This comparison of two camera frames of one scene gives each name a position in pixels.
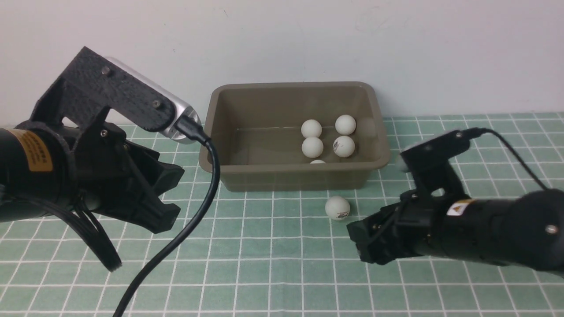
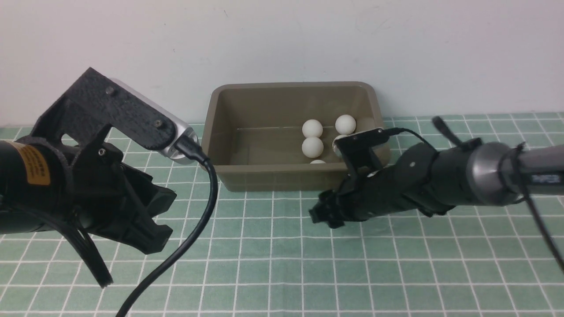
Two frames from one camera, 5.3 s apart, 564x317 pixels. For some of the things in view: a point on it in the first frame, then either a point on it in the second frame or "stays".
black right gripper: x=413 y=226 -> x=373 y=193
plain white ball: x=312 y=147 stays
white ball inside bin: x=345 y=124 stays
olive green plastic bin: x=296 y=135 stays
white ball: x=311 y=128 stays
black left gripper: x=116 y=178 -> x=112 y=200
